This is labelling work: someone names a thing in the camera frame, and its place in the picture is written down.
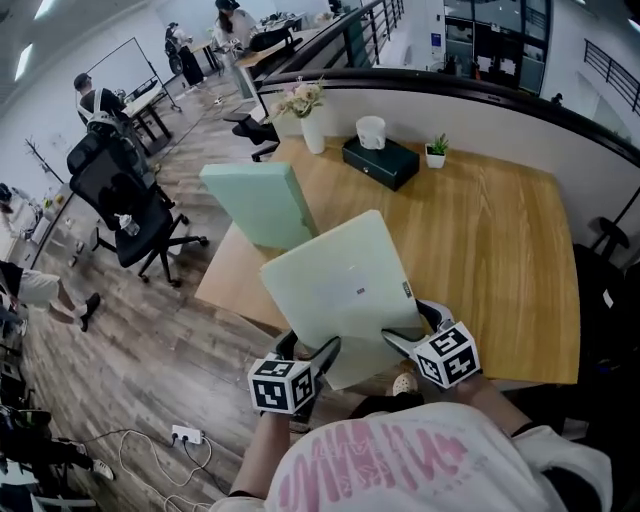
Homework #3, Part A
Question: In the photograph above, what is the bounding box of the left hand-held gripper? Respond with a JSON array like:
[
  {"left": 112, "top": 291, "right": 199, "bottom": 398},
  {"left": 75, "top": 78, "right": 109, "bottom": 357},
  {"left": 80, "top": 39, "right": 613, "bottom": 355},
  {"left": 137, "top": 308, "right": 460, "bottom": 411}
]
[{"left": 247, "top": 329, "right": 343, "bottom": 432}]

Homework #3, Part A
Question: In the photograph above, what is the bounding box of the person's white printed shirt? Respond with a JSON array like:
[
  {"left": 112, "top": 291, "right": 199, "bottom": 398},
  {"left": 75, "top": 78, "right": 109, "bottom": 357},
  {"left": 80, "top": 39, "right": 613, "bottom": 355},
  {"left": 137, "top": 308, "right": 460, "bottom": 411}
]
[{"left": 209, "top": 402, "right": 614, "bottom": 512}]

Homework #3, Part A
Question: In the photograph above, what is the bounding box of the black office chair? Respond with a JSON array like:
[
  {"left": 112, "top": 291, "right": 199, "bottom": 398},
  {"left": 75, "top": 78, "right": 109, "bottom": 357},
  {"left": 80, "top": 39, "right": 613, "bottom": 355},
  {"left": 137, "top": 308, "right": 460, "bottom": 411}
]
[
  {"left": 572, "top": 217, "right": 640, "bottom": 381},
  {"left": 67, "top": 130, "right": 210, "bottom": 289},
  {"left": 222, "top": 112, "right": 281, "bottom": 162}
]

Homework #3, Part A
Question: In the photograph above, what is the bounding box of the person's left forearm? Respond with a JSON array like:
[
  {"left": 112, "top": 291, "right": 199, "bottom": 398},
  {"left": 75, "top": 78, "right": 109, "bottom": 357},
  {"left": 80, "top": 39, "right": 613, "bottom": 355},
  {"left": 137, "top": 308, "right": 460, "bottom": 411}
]
[{"left": 229, "top": 412, "right": 291, "bottom": 499}]

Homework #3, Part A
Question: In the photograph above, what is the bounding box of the white box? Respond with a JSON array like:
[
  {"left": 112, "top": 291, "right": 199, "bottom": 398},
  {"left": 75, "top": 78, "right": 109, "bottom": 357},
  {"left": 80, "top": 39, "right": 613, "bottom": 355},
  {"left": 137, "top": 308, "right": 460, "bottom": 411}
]
[{"left": 259, "top": 209, "right": 426, "bottom": 391}]

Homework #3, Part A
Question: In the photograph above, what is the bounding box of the white floor cable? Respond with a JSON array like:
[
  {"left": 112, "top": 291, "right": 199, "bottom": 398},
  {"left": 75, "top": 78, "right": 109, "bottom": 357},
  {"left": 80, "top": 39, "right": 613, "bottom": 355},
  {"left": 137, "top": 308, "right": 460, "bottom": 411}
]
[{"left": 117, "top": 429, "right": 214, "bottom": 512}]

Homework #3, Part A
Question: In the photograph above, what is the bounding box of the small potted green plant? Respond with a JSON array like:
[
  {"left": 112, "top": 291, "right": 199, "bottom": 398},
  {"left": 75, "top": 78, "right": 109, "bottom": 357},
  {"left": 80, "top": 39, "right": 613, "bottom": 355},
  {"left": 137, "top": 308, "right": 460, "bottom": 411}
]
[{"left": 424, "top": 132, "right": 450, "bottom": 170}]

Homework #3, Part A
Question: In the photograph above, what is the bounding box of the mint green box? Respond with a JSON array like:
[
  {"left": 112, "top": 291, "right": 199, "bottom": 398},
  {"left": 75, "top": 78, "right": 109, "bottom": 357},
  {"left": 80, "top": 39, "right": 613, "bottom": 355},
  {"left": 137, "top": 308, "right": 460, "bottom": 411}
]
[{"left": 198, "top": 162, "right": 320, "bottom": 251}]

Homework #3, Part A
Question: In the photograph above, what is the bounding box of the white vase with flowers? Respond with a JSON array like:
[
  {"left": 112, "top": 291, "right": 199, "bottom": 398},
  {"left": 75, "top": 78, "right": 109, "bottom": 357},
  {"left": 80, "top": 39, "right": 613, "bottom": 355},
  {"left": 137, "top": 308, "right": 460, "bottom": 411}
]
[{"left": 269, "top": 77, "right": 329, "bottom": 155}]

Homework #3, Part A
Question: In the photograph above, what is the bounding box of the person's right forearm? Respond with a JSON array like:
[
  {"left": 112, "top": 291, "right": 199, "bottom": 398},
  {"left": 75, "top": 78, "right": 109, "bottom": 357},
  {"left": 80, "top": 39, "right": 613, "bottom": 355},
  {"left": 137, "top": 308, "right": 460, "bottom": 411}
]
[{"left": 452, "top": 372, "right": 534, "bottom": 439}]

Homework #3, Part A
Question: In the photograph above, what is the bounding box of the glass-door shelf cabinet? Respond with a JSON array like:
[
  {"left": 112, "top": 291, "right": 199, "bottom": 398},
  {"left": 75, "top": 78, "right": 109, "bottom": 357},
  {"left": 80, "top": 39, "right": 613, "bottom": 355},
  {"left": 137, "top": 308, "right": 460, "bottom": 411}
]
[{"left": 442, "top": 0, "right": 554, "bottom": 96}]

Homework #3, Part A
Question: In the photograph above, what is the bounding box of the white mug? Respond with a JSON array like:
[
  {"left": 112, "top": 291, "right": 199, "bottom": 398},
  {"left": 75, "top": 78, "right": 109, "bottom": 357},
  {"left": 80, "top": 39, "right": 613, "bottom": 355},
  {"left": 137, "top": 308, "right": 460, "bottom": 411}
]
[{"left": 355, "top": 115, "right": 387, "bottom": 151}]

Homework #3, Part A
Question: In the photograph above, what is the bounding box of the rolling whiteboard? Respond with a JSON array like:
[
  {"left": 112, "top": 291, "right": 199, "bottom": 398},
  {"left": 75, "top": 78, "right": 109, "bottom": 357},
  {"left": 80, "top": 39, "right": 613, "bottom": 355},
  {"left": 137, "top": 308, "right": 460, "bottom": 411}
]
[{"left": 87, "top": 37, "right": 176, "bottom": 114}]

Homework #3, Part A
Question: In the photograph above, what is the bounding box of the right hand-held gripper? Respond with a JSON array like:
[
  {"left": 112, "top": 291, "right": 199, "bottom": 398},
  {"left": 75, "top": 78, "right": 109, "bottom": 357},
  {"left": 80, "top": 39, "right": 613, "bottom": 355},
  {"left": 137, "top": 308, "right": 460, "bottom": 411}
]
[{"left": 382, "top": 298, "right": 482, "bottom": 390}]

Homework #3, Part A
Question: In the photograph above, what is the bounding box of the white power strip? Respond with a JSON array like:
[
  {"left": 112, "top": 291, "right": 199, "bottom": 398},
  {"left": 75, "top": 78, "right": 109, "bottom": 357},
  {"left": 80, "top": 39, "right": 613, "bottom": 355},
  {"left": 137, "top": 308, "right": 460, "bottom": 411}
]
[{"left": 171, "top": 424, "right": 205, "bottom": 446}]

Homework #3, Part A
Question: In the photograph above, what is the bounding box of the person's black trouser leg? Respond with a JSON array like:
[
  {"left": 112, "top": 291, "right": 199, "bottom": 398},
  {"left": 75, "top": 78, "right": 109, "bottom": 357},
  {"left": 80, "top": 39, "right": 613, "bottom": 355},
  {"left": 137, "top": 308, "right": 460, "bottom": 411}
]
[{"left": 349, "top": 392, "right": 426, "bottom": 419}]

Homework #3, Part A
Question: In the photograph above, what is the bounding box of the person's white shoe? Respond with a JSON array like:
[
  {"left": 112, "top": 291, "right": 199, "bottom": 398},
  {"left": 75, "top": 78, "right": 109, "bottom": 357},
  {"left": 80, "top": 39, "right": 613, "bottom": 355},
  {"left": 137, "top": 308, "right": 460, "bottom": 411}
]
[{"left": 392, "top": 372, "right": 419, "bottom": 397}]

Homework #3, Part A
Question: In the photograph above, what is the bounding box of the dark green drawer box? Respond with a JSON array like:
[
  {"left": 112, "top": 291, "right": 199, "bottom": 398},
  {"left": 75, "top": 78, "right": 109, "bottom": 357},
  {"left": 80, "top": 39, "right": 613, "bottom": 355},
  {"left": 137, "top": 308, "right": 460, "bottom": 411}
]
[{"left": 341, "top": 134, "right": 421, "bottom": 193}]

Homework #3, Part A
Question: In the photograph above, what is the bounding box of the clear water bottle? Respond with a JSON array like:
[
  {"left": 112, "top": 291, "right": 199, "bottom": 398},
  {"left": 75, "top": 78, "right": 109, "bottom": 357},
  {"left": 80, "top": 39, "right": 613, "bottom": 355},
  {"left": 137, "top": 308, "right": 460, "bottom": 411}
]
[{"left": 113, "top": 213, "right": 141, "bottom": 237}]

